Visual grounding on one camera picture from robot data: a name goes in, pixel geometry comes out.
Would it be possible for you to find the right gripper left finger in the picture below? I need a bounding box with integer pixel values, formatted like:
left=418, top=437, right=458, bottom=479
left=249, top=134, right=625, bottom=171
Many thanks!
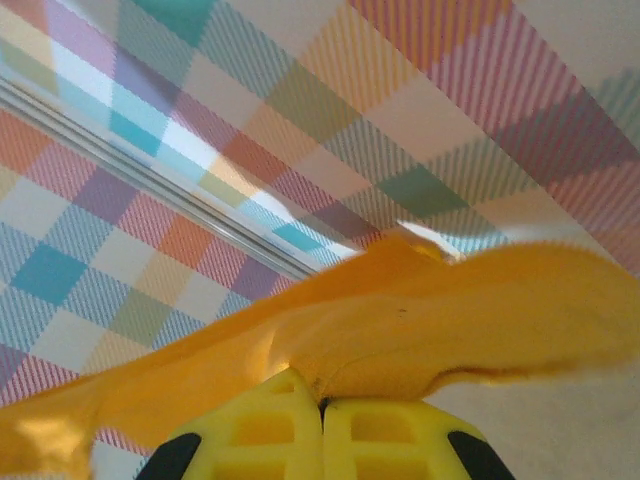
left=134, top=368, right=324, bottom=480

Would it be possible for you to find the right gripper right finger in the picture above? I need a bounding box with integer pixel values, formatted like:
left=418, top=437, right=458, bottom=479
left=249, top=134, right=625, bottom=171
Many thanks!
left=323, top=397, right=516, bottom=480

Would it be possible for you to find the yellow t-shirt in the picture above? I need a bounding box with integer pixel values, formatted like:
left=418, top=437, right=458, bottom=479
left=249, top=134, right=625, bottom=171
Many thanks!
left=0, top=232, right=640, bottom=480

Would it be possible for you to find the aluminium frame post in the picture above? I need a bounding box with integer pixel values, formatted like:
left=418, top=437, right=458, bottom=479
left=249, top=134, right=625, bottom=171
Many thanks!
left=0, top=77, right=324, bottom=279

